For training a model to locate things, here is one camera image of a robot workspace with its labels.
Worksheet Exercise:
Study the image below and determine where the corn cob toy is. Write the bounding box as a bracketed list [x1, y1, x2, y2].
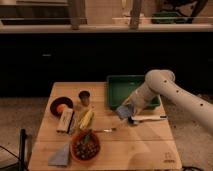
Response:
[79, 109, 94, 130]

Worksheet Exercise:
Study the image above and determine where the blue sponge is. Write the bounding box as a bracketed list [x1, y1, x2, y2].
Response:
[116, 104, 134, 120]

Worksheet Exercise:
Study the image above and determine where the white handled dish brush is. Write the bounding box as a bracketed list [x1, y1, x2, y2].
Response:
[127, 115, 167, 125]

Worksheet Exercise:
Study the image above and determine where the orange bowl with beads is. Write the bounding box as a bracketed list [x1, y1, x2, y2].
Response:
[70, 130, 101, 163]

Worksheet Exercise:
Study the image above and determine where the orange fruit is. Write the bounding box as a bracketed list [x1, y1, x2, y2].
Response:
[56, 104, 67, 114]

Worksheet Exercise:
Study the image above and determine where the black chair frame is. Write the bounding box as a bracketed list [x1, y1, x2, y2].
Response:
[0, 129, 29, 171]

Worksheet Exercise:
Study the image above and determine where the grey folded cloth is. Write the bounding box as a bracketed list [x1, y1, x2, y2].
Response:
[48, 143, 70, 166]

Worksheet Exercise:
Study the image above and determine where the green plastic tray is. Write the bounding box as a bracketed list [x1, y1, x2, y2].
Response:
[105, 74, 161, 110]

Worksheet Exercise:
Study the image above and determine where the small paint brush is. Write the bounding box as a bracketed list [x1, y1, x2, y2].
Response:
[93, 128, 117, 133]

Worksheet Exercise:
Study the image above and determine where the green object on shelf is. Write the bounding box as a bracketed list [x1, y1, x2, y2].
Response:
[151, 11, 186, 24]

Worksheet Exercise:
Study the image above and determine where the metal cup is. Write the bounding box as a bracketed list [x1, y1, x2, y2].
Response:
[79, 91, 90, 106]

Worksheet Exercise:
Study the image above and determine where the white black eraser block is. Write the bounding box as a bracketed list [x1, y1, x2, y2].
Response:
[56, 108, 74, 132]

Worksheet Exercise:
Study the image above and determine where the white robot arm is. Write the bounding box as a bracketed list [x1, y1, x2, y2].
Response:
[129, 70, 213, 136]

